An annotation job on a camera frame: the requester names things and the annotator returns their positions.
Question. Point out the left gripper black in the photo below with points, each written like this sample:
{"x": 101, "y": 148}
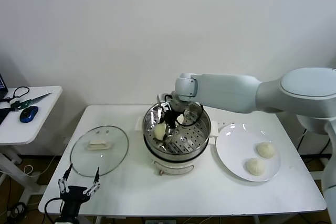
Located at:
{"x": 72, "y": 195}

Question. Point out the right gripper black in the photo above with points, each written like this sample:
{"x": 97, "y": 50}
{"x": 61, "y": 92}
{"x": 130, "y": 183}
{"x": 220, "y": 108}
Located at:
{"x": 171, "y": 117}

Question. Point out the right robot arm light grey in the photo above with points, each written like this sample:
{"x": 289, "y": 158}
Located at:
{"x": 236, "y": 90}

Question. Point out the steel perforated steamer basket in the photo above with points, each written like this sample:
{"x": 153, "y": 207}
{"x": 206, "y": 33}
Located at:
{"x": 194, "y": 140}

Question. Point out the white electric cooker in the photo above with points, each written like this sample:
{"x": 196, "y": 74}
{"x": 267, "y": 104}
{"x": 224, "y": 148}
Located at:
{"x": 173, "y": 166}

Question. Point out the white round plate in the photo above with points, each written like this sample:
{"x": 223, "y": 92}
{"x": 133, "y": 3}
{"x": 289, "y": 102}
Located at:
{"x": 236, "y": 150}

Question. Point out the white side table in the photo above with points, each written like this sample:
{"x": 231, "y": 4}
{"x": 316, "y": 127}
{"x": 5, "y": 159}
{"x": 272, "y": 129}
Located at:
{"x": 39, "y": 119}

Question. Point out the blue computer mouse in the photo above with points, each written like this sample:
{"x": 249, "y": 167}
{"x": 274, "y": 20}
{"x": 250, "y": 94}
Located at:
{"x": 28, "y": 114}

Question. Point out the laptop with blue screen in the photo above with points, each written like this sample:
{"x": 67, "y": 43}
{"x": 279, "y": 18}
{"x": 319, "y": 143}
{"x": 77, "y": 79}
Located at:
{"x": 2, "y": 85}

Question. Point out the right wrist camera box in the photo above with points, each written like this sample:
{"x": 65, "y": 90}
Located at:
{"x": 163, "y": 98}

